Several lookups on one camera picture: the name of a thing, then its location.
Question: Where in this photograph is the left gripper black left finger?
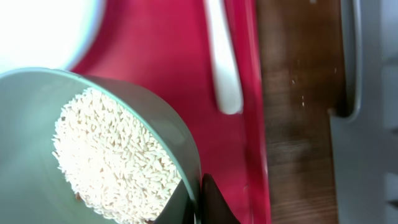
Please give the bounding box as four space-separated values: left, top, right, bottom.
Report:
154 180 195 224

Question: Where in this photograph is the cooked white rice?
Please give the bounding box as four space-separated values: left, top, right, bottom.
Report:
52 88 182 223

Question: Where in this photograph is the white plastic spoon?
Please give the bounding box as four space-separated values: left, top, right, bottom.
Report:
204 0 243 114

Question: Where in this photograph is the red serving tray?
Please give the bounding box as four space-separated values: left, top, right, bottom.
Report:
72 0 271 223

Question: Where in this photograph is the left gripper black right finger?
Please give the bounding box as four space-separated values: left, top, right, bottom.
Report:
201 174 240 224

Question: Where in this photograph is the green bowl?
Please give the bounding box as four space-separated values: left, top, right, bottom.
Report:
1 68 201 224

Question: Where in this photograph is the large light blue plate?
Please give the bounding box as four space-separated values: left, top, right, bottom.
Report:
1 0 107 72

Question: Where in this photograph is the grey dishwasher rack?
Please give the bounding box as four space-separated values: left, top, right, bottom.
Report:
330 0 397 223

